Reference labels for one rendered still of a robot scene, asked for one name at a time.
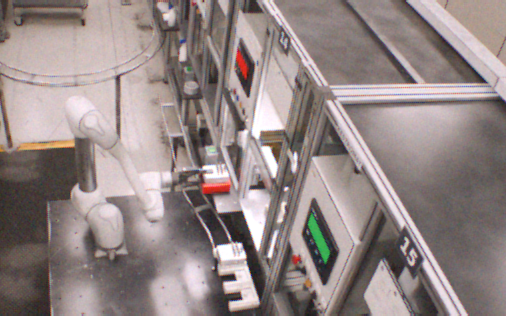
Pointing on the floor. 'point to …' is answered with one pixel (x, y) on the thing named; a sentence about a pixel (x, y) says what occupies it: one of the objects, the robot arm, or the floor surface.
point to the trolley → (48, 7)
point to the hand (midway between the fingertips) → (207, 175)
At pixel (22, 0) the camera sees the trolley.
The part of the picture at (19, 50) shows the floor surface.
